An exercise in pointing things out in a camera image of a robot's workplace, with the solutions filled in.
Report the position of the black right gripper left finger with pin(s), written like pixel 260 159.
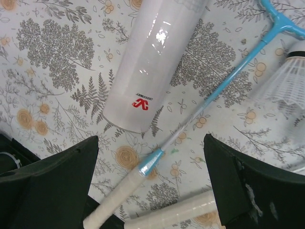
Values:
pixel 50 193

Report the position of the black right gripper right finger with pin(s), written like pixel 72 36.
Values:
pixel 251 194

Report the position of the white plastic shuttlecock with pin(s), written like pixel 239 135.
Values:
pixel 286 87

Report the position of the white shuttlecock tube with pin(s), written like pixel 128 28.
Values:
pixel 157 42

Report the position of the blue racket right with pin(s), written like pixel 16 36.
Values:
pixel 189 208

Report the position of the floral tablecloth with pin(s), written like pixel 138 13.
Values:
pixel 58 59

